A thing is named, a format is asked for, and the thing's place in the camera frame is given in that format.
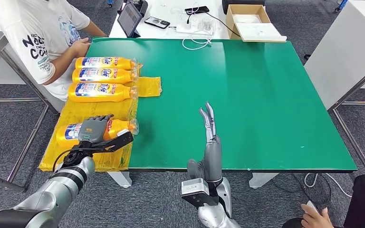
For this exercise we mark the white power strip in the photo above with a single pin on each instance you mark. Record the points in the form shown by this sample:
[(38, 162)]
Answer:
[(184, 30)]

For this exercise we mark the person's hand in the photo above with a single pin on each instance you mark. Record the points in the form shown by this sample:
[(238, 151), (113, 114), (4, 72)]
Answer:
[(316, 218)]

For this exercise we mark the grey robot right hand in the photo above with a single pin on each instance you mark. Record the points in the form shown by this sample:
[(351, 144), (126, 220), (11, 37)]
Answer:
[(212, 157)]

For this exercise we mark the white box lid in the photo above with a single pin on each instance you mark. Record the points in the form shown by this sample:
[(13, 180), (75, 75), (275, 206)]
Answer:
[(260, 32)]

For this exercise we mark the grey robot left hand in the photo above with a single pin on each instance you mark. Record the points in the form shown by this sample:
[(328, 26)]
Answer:
[(92, 129)]

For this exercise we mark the black tablet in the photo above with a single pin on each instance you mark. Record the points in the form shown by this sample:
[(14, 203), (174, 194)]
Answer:
[(129, 18)]

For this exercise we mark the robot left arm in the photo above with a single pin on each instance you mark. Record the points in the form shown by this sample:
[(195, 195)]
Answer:
[(44, 195)]

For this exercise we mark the white packing insert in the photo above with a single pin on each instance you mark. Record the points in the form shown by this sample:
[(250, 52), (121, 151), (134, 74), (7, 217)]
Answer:
[(246, 18)]

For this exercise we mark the orange detergent bottle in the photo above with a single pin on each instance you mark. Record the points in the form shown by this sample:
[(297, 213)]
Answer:
[(67, 133), (122, 93), (125, 64), (125, 75)]

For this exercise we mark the blue metal rack foot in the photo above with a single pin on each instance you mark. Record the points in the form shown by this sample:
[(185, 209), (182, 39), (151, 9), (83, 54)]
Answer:
[(109, 2), (341, 4)]

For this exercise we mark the white charger adapter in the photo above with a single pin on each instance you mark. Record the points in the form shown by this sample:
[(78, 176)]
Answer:
[(206, 23)]

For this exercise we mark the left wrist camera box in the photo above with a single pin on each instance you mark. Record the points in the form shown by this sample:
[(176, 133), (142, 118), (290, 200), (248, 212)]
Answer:
[(116, 141)]

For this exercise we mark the black smartphone round camera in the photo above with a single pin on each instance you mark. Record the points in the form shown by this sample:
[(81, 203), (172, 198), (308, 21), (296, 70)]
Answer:
[(157, 22)]

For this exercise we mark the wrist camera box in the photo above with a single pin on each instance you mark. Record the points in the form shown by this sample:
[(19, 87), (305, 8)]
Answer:
[(116, 141), (195, 192)]

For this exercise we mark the brown cardboard box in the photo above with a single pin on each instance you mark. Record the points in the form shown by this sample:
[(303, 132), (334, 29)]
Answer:
[(230, 27)]

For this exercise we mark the green work table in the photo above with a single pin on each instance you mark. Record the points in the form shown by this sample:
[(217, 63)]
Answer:
[(264, 94)]

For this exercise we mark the white table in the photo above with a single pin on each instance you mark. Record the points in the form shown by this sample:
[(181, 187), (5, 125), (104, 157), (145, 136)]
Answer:
[(156, 34)]

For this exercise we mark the black electronic device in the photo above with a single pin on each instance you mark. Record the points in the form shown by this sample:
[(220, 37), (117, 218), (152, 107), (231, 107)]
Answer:
[(142, 6)]

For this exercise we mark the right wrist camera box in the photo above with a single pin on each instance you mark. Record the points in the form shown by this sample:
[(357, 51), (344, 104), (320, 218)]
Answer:
[(195, 192)]

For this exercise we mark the white computer mouse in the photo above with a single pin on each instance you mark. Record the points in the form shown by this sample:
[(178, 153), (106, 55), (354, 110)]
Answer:
[(312, 205)]

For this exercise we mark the yellow taped cardboard sheet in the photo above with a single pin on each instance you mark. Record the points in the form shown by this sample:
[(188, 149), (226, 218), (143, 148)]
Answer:
[(69, 110)]

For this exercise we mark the person's right hand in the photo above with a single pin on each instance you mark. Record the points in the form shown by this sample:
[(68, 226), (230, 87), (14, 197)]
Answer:
[(80, 47)]

